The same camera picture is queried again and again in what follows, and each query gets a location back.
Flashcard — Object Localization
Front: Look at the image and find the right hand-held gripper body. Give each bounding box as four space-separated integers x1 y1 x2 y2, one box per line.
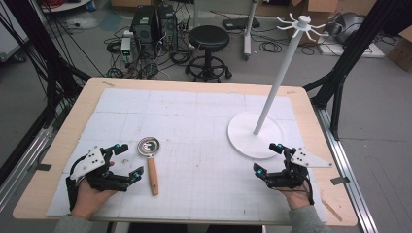
265 147 333 191

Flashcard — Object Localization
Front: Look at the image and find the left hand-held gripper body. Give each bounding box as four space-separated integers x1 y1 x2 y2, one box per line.
69 145 132 192

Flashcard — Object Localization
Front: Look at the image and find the metal strainer with wooden handle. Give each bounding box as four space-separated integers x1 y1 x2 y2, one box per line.
136 136 160 197

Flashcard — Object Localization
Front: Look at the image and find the person's right hand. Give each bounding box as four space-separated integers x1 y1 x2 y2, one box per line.
278 182 314 211

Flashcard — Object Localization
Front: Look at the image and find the person's left hand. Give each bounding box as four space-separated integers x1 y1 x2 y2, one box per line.
71 178 119 221

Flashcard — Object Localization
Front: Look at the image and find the white hook rack stand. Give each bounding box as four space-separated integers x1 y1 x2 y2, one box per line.
226 13 326 160

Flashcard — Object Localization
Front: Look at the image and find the long brown tape piece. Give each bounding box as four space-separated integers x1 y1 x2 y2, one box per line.
320 198 343 223

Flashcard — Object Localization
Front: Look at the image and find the white grid mat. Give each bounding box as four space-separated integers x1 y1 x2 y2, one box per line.
46 87 328 224

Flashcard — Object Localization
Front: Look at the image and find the white device with green light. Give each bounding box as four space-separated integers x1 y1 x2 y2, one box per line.
120 37 132 64

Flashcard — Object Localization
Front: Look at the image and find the white flat board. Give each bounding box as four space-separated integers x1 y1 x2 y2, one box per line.
316 41 386 59

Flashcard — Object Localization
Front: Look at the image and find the white metal stand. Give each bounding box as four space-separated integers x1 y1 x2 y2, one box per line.
242 0 258 62

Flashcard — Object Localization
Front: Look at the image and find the black computer tower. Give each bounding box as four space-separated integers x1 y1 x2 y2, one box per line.
156 3 179 51
129 5 159 53

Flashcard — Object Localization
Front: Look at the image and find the black round stool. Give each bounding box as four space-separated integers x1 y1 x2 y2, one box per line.
185 24 233 83

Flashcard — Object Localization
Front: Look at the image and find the black flat box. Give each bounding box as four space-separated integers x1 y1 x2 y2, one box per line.
222 17 261 32

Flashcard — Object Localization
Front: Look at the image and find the grey rounded device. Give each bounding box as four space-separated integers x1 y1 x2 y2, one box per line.
326 12 365 45

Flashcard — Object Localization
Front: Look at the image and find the white round table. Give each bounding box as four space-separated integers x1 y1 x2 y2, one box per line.
40 0 92 14

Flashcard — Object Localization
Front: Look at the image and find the closed cardboard box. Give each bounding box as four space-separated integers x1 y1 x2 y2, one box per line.
387 25 412 73

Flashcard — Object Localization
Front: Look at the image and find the thin black cable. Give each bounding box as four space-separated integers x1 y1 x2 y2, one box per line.
303 179 316 207

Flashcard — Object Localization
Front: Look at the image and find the aluminium rail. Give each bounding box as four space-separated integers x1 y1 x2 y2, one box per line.
312 106 379 233
0 125 54 212

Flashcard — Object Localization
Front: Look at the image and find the black cable coil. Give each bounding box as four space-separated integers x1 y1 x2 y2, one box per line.
258 41 283 54
169 50 192 66

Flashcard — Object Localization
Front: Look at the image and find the black metal frame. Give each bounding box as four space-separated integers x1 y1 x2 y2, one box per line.
3 0 93 128
303 0 412 141

